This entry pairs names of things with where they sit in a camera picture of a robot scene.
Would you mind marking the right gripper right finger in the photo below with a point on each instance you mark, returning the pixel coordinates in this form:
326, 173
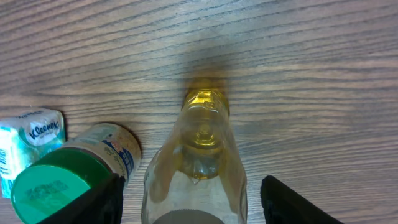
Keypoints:
283, 205

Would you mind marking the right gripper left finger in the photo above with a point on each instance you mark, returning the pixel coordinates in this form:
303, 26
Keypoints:
102, 204

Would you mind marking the green lid jar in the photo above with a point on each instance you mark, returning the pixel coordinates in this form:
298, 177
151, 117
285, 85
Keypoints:
83, 162

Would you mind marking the yellow bottle silver cap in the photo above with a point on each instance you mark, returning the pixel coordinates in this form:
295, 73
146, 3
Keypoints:
197, 176

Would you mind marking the small kleenex tissue pack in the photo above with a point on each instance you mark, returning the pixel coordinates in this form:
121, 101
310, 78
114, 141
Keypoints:
26, 138

